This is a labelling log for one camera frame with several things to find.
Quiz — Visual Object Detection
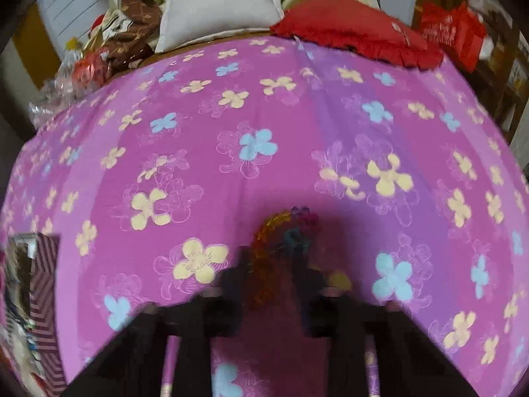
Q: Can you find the brown patterned blanket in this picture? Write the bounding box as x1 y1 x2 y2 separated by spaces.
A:
85 0 165 73

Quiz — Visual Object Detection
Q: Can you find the striped gift box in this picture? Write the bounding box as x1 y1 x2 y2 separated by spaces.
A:
0 234 69 397

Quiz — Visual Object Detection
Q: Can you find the red shopping bag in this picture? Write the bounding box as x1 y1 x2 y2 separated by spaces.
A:
419 2 488 73

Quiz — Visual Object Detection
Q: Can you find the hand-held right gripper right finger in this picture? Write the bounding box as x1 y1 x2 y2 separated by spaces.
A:
293 262 451 397

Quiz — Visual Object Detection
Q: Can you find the red ruffled pillow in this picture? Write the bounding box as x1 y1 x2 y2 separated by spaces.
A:
269 0 445 70

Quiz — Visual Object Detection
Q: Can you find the white panelled headboard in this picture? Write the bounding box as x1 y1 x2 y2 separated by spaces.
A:
37 0 109 46

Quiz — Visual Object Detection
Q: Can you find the clear plastic bag heap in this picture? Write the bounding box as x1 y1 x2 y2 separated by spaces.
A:
29 47 120 120

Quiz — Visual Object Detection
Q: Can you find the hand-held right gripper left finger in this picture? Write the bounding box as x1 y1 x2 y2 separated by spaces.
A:
62 248 253 397

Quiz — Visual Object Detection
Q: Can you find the white pillow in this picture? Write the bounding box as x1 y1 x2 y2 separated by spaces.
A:
155 0 286 54

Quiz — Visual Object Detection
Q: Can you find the purple floral bedsheet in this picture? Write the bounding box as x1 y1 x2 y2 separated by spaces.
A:
0 29 529 397

